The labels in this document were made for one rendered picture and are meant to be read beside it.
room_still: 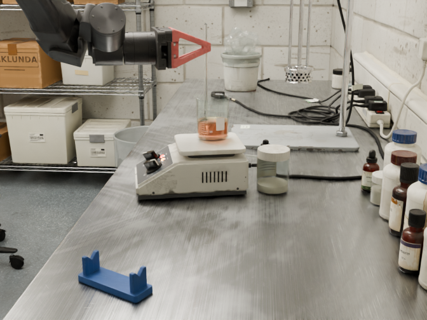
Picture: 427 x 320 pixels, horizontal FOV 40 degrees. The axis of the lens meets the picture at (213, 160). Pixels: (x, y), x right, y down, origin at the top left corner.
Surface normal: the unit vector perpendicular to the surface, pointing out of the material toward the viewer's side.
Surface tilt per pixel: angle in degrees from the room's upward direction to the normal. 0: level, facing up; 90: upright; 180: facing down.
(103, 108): 90
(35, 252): 0
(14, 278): 0
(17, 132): 93
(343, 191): 0
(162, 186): 90
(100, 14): 55
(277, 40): 90
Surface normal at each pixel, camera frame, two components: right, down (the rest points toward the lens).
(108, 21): 0.17, -0.31
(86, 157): -0.04, 0.33
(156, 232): 0.00, -0.96
